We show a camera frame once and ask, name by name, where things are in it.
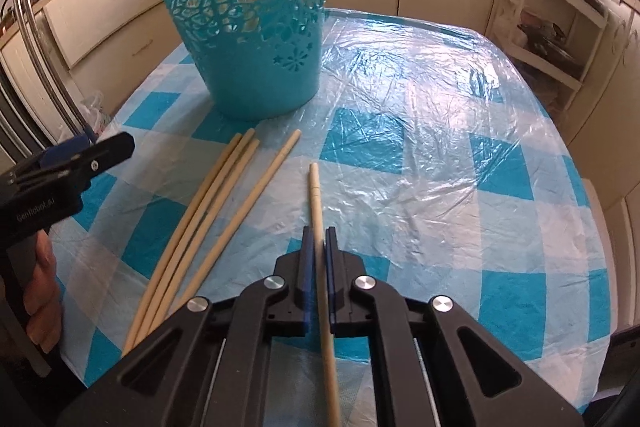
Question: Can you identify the white drawer cabinet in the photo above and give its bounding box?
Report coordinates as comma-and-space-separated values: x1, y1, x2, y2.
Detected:
0, 0, 173, 142

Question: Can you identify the person's left hand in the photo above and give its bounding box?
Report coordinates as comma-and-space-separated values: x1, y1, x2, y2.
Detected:
25, 229, 66, 354

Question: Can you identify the bunch of wooden chopsticks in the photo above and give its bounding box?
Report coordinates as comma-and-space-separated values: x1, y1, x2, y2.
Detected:
122, 129, 302, 353

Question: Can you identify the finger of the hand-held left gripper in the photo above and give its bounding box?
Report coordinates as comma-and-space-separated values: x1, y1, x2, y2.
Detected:
42, 136, 89, 168
10, 133, 136, 188

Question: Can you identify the pale wooden chopstick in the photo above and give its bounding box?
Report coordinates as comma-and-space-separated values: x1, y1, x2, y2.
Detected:
308, 162, 343, 427

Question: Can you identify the dark lidded pot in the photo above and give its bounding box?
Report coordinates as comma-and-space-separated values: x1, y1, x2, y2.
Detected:
517, 22, 586, 68

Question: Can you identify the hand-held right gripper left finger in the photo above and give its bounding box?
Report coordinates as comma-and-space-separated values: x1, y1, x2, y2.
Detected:
70, 227, 316, 427

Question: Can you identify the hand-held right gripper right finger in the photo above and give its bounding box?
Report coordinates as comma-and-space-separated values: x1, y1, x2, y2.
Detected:
326, 227, 586, 427

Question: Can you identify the blue perforated plastic basket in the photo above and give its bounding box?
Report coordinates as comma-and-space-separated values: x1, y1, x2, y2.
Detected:
141, 0, 335, 122

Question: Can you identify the blue white checked tablecloth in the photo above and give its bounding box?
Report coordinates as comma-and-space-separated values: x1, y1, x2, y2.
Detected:
47, 7, 613, 418

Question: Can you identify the metal sliding door frame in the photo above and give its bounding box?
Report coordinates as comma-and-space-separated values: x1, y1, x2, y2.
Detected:
0, 0, 96, 158

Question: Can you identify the clear plastic bag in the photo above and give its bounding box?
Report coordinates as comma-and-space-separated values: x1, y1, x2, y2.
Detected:
80, 89, 118, 132

